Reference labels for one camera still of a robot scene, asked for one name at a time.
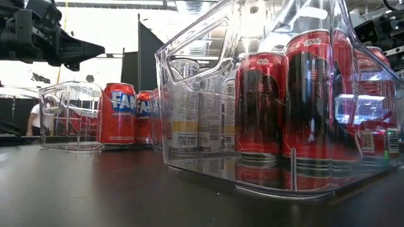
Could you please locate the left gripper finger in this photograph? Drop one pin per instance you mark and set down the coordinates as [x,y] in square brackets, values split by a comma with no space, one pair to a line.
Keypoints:
[79,50]

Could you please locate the clear plastic storage bin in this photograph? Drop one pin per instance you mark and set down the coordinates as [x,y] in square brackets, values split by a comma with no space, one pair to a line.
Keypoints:
[75,94]
[205,170]

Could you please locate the small black dome device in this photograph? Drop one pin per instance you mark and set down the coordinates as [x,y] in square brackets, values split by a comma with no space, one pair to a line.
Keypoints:
[90,78]

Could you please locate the person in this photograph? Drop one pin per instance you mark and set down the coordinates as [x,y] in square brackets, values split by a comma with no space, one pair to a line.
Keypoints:
[33,116]

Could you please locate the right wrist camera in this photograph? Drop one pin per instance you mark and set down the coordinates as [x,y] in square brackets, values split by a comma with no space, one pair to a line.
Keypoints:
[366,31]

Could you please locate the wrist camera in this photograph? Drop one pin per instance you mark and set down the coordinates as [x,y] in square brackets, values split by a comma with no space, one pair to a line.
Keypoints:
[366,31]
[44,12]

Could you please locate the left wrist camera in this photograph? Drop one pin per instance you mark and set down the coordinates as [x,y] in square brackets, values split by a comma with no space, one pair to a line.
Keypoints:
[44,12]

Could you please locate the black low partition wall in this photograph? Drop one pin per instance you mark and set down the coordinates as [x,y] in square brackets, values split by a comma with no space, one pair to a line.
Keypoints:
[15,110]

